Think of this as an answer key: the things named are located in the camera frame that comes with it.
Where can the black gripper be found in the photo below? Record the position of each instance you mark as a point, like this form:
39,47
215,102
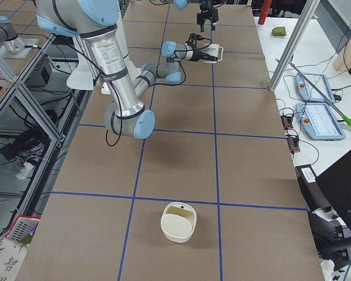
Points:
206,13
195,55

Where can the white ribbed HOME mug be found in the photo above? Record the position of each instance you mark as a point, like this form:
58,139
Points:
214,53

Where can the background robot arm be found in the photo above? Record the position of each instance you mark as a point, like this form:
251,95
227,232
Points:
12,46

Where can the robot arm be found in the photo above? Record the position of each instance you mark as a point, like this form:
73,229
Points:
96,23
182,4

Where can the red bottle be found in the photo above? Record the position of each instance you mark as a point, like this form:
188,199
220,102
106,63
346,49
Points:
264,11

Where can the green cloth pouch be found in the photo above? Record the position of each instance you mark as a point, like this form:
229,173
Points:
279,31

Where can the upper orange black adapter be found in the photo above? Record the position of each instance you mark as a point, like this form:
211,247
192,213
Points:
287,121

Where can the orange black adapter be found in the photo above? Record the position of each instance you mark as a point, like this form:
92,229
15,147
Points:
293,144
287,121

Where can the lower orange black adapter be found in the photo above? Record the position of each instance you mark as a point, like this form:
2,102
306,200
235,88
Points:
293,144

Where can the lower teach pendant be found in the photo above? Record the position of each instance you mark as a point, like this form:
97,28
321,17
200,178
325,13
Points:
318,121

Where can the cream oval plastic container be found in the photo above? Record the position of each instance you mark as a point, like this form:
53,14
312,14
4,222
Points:
178,222

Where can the black office chair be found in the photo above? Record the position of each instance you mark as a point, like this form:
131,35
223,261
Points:
328,199

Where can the white plastic basket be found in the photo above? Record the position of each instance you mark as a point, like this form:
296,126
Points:
22,226

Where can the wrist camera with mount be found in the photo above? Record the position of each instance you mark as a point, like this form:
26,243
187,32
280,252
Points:
194,38

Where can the aluminium frame post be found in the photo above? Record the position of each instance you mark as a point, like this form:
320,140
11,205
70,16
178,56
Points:
293,42

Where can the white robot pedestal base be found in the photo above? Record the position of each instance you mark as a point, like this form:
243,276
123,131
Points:
85,75

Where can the grey box under frame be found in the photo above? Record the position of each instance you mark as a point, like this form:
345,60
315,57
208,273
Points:
41,74

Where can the green handled stick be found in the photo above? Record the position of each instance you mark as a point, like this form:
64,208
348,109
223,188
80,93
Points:
327,100

